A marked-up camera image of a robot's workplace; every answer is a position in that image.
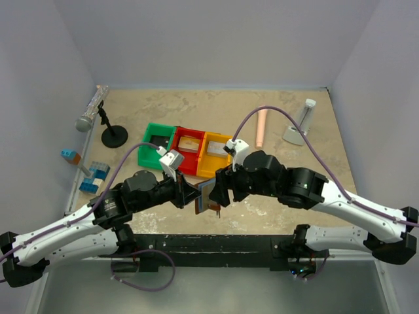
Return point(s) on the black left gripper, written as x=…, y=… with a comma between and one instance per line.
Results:
x=180, y=193

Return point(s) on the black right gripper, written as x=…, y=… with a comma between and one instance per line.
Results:
x=223, y=184

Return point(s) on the brown leather card holder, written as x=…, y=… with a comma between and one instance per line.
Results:
x=203, y=203

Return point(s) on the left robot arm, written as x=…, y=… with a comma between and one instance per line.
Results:
x=98, y=228

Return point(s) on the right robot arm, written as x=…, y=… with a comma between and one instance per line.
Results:
x=381, y=231

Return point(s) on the orange card stack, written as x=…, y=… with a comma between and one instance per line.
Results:
x=188, y=144

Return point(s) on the black card stack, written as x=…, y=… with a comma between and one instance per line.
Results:
x=161, y=141

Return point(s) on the yellow plastic bin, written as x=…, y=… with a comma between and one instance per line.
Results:
x=209, y=163

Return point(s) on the red plastic bin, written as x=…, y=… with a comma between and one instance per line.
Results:
x=189, y=165

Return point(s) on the green plastic bin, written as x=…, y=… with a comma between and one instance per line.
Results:
x=148, y=156

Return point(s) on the pink flashlight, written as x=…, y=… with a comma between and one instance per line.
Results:
x=261, y=123

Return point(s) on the black microphone stand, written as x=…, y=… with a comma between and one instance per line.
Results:
x=113, y=136

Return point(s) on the blue white brick stack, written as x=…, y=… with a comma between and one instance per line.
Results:
x=92, y=184

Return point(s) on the blue orange brick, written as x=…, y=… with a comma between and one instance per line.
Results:
x=71, y=156

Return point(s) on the silver glitter microphone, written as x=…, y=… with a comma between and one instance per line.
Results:
x=85, y=122

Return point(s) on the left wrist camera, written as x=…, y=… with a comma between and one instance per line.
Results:
x=171, y=161

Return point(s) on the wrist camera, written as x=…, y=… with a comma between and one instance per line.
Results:
x=171, y=161
x=238, y=149

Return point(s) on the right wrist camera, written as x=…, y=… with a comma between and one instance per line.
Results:
x=238, y=149

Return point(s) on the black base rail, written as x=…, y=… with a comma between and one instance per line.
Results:
x=215, y=251

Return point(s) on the grey toy hammer handle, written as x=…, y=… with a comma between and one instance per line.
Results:
x=87, y=173

